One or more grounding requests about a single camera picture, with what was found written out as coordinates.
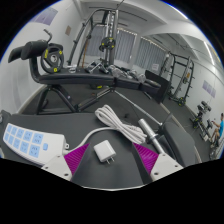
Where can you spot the black yellow weight plate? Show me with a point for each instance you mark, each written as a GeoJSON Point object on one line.
{"type": "Point", "coordinates": [46, 61]}
{"type": "Point", "coordinates": [106, 44]}

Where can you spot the dumbbell rack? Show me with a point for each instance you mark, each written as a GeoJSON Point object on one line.
{"type": "Point", "coordinates": [201, 116]}

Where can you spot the black bench pad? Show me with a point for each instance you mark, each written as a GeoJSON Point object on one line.
{"type": "Point", "coordinates": [180, 143]}

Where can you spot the silver barbell bar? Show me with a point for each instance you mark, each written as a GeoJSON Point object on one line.
{"type": "Point", "coordinates": [150, 135]}

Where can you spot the white power strip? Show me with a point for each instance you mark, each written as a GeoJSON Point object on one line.
{"type": "Point", "coordinates": [30, 141]}

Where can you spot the long ceiling light strip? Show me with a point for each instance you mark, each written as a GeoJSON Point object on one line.
{"type": "Point", "coordinates": [209, 53]}

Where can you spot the black weight bench with rollers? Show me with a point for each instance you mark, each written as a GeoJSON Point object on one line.
{"type": "Point", "coordinates": [76, 78]}

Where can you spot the large purple wall poster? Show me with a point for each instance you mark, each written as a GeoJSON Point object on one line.
{"type": "Point", "coordinates": [46, 16]}

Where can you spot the grey dumbbell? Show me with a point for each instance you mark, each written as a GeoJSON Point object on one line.
{"type": "Point", "coordinates": [117, 71]}
{"type": "Point", "coordinates": [137, 76]}

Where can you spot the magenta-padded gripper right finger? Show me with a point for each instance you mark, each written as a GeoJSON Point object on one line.
{"type": "Point", "coordinates": [161, 166]}

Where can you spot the small brown wall plaque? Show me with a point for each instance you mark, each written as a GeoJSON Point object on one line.
{"type": "Point", "coordinates": [68, 30]}

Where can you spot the grey window curtain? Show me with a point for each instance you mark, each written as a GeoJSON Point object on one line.
{"type": "Point", "coordinates": [125, 46]}
{"type": "Point", "coordinates": [148, 55]}

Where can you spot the white charger block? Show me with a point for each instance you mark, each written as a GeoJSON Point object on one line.
{"type": "Point", "coordinates": [104, 150]}

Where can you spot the small white window sign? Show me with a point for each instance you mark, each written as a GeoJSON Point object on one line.
{"type": "Point", "coordinates": [155, 67]}

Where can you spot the black power rack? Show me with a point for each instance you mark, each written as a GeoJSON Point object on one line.
{"type": "Point", "coordinates": [189, 76]}

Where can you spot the small purple wall poster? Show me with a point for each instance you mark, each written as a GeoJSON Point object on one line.
{"type": "Point", "coordinates": [207, 88]}

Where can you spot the black upright bench panel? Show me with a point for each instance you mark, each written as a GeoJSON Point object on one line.
{"type": "Point", "coordinates": [158, 88]}

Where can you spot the person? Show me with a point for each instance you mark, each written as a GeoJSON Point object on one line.
{"type": "Point", "coordinates": [220, 128]}

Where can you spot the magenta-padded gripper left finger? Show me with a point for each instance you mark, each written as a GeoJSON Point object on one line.
{"type": "Point", "coordinates": [61, 166]}

